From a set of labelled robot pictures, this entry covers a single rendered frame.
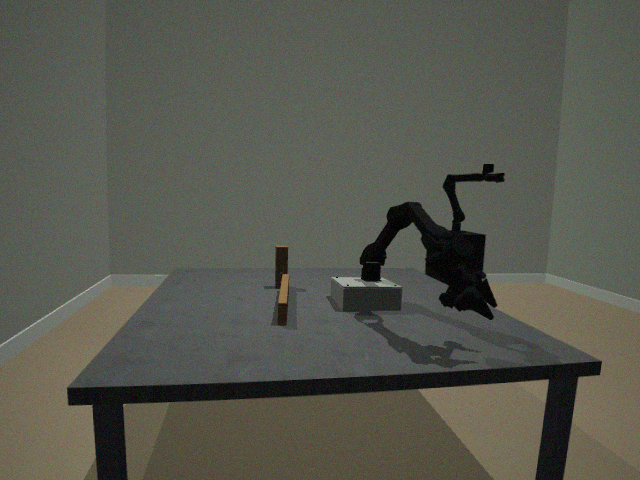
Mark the brown wooden post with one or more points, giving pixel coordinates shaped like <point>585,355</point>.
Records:
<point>281,264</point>

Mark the wooden side rail with metal hooks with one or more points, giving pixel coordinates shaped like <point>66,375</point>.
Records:
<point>283,300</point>

